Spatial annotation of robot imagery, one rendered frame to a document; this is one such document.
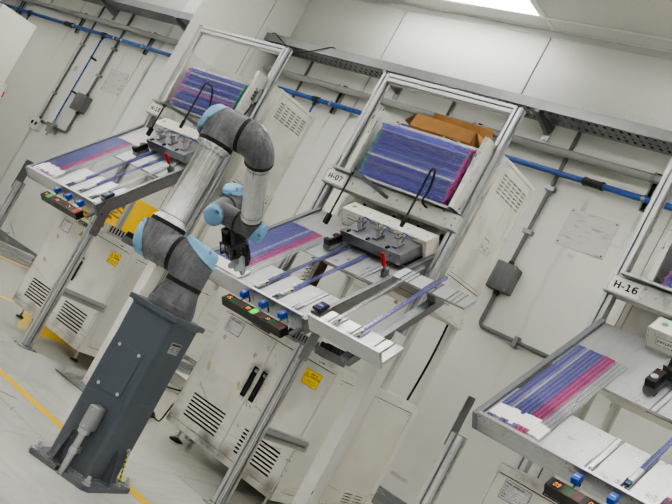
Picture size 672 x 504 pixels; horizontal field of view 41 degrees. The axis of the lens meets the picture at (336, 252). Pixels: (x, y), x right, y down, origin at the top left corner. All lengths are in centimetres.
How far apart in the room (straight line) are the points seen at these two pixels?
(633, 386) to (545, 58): 314
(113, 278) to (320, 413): 148
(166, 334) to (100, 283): 190
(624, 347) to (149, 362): 155
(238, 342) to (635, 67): 289
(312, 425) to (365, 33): 377
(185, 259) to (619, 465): 138
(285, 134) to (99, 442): 255
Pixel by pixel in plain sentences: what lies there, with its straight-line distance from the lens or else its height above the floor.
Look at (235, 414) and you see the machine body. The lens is 369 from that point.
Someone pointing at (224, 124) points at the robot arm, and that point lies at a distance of 279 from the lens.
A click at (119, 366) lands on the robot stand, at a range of 272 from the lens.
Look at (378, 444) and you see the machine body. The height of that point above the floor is 40.
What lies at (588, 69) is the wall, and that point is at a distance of 556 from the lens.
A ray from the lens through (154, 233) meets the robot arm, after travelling 276.
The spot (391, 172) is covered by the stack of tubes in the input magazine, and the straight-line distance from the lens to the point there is 383.
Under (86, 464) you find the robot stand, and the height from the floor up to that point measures 6.
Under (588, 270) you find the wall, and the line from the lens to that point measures 497.
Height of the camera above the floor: 74
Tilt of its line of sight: 5 degrees up
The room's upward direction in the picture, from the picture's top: 28 degrees clockwise
